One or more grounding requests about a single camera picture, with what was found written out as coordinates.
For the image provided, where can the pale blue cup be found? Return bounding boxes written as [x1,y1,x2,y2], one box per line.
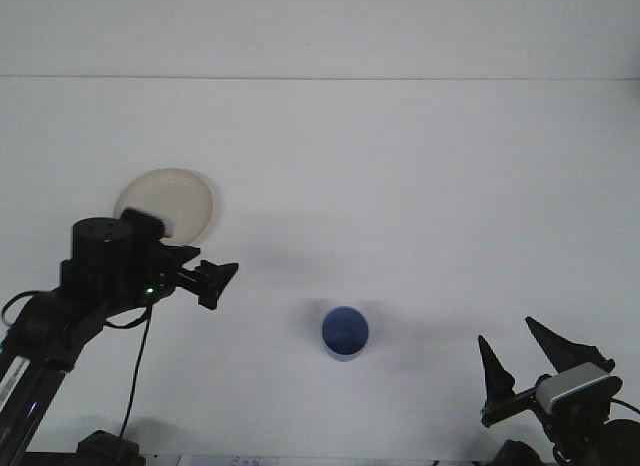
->
[320,305,371,362]

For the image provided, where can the pale round plate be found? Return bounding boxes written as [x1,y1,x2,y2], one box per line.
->
[113,167,217,248]

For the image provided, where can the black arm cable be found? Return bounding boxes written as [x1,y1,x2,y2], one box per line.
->
[610,396,640,417]
[103,299,154,440]

